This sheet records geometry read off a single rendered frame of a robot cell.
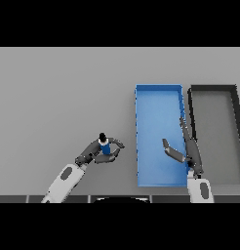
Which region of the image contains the blue pipe with dark end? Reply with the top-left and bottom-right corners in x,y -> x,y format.
98,132 -> 112,156

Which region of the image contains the dark grey bin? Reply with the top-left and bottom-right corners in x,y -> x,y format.
186,84 -> 240,188

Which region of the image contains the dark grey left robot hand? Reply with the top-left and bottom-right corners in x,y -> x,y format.
74,137 -> 126,167

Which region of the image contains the blue bin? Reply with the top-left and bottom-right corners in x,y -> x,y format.
135,83 -> 190,188

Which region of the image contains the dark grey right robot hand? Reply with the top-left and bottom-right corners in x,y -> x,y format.
162,116 -> 204,179

